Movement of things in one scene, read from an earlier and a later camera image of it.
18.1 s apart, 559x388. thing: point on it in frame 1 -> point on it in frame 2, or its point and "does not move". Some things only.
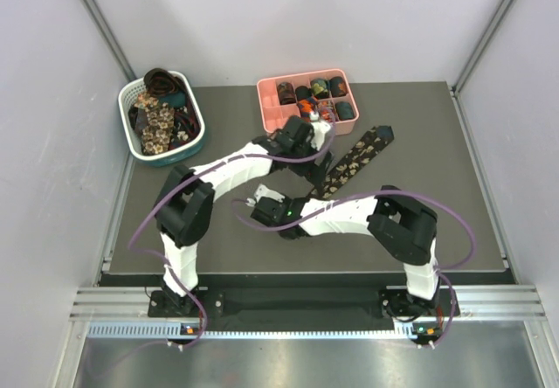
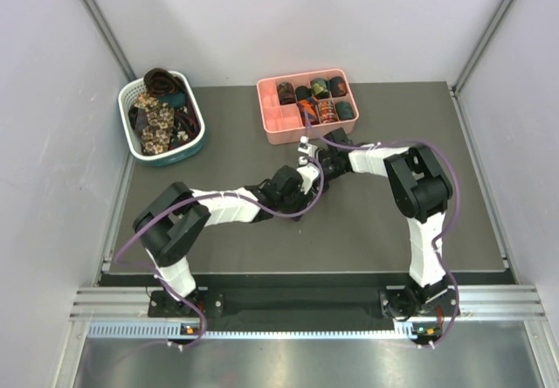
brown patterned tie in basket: [160, 81] does not move
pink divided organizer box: [300, 95] does not move
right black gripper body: [284, 235] -> [330, 169]
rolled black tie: [303, 93] does not move
